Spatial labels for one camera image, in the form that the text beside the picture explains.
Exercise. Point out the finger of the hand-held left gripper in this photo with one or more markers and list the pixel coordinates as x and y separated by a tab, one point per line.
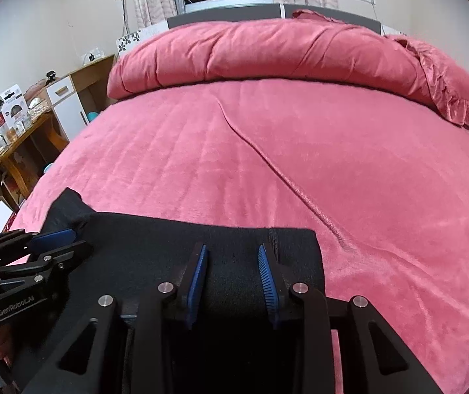
53	238
70	250

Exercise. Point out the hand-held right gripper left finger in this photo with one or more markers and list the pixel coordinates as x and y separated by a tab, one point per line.
197	287

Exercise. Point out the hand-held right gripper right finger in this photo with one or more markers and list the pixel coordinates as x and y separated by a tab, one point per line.
268	287

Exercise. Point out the black pants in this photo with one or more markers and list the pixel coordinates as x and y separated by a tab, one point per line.
156	238

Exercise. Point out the teal basin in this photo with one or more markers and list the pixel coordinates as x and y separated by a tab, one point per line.
49	168
93	118

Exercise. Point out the wooden desk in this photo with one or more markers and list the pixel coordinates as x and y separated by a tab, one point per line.
25	135

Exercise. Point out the wooden cabinet with white door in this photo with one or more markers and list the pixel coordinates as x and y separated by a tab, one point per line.
68	106

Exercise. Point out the pink bed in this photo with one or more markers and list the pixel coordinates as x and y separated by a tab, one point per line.
259	152

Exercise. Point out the white printed box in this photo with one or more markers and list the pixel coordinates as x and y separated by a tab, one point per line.
12	106

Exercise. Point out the white leaf print pillow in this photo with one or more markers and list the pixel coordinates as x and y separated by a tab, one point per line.
131	41

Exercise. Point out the pink folded quilt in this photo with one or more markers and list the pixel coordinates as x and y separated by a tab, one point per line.
259	49

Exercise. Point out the grey headboard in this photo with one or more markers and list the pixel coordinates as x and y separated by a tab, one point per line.
226	12

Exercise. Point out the pink ruffled pillow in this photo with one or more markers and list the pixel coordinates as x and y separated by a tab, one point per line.
456	82
316	14

